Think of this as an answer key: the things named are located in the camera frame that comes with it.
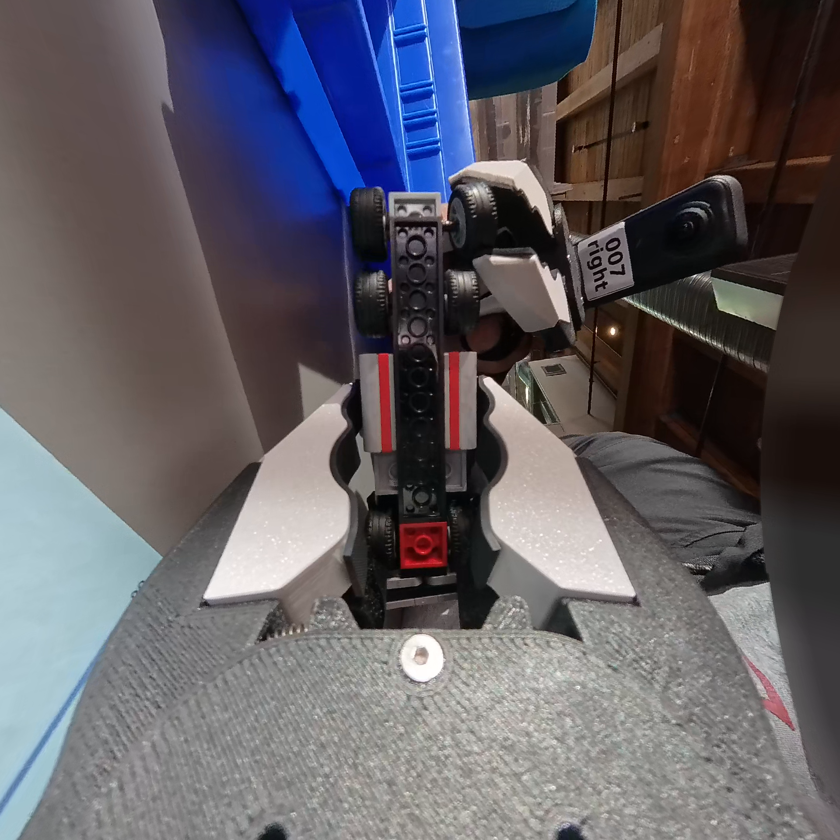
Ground clear plastic storage drawers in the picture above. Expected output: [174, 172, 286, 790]
[471, 88, 560, 166]

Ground light blue instruction booklet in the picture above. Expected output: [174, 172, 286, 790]
[0, 406, 163, 840]

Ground toy brick truck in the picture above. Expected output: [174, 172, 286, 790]
[348, 185, 484, 606]

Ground person's black trousers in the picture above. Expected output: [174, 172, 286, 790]
[563, 430, 770, 593]

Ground grey desk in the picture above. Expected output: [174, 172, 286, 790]
[0, 0, 368, 559]

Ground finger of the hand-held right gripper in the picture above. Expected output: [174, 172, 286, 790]
[471, 251, 573, 332]
[448, 159, 557, 235]

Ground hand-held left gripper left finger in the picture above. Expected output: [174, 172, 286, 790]
[203, 384, 368, 624]

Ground silver spiral air duct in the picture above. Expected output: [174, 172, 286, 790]
[622, 255, 799, 376]

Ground blue felt bag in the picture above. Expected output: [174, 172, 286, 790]
[455, 0, 599, 101]

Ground person's right hand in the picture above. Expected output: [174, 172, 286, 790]
[461, 314, 534, 383]

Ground blue plastic bin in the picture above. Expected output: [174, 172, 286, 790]
[235, 0, 478, 212]

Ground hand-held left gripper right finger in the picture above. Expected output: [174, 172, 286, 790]
[483, 377, 641, 631]

